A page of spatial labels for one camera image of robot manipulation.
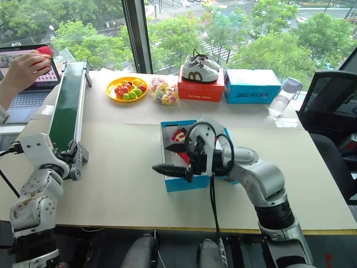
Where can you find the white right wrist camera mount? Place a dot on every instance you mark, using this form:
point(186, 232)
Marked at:
point(207, 129)

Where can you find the red toy fruit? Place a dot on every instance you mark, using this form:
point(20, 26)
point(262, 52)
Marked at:
point(44, 51)

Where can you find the yellow plate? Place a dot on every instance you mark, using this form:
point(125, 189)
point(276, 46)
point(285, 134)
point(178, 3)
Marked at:
point(111, 92)

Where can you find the open laptop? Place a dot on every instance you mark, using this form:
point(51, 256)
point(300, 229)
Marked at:
point(30, 92)

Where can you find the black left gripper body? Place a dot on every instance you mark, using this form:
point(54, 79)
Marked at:
point(67, 155)

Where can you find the green toy fruit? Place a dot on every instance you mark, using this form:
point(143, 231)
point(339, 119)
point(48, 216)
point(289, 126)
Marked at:
point(132, 95)
point(137, 91)
point(126, 96)

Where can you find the red shoebox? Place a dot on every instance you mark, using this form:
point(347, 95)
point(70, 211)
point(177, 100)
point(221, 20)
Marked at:
point(200, 90)

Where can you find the person's forearm grey sleeve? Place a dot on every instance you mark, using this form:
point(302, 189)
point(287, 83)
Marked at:
point(3, 111)

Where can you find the clear water bottle lilac lid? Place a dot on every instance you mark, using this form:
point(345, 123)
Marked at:
point(284, 99)

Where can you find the dark rounded robot leg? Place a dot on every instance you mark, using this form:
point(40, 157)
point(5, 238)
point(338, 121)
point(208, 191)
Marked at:
point(209, 254)
point(139, 251)

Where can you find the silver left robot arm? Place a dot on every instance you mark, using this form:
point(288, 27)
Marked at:
point(33, 201)

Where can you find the closed blue shoebox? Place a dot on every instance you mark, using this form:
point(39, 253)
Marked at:
point(252, 86)

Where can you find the black office chair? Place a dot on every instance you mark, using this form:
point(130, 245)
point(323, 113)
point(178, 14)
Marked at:
point(332, 106)

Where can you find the red child shoe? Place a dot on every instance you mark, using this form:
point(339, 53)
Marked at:
point(184, 157)

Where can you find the green conveyor belt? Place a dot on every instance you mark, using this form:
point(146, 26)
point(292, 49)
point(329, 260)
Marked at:
point(67, 111)

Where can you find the white sneaker brown logo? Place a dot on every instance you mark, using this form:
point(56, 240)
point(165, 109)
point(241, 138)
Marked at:
point(209, 62)
point(199, 74)

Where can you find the red grey device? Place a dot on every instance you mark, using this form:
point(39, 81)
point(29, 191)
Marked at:
point(348, 143)

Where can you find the person's hand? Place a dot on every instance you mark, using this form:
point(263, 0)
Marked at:
point(25, 69)

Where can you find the black window frame pillar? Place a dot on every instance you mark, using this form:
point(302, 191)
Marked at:
point(138, 36)

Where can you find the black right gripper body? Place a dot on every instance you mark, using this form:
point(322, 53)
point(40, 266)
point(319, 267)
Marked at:
point(198, 163)

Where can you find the clear bag of toy fruit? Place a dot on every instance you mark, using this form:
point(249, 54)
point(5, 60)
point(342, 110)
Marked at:
point(164, 92)

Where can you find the yellow toy fruit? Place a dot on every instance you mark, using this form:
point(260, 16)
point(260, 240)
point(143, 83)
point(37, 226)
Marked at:
point(136, 82)

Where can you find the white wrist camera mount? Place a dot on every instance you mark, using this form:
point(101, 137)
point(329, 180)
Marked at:
point(207, 129)
point(36, 145)

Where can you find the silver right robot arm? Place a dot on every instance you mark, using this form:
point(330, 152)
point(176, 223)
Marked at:
point(262, 178)

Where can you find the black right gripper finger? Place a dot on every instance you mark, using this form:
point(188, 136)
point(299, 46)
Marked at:
point(175, 147)
point(168, 169)

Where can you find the open blue shoebox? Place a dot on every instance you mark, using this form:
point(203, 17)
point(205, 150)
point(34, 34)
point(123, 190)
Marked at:
point(181, 182)

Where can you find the red snack packet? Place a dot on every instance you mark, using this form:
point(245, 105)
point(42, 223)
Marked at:
point(178, 136)

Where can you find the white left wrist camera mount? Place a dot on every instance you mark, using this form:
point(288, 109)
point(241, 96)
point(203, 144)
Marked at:
point(36, 145)

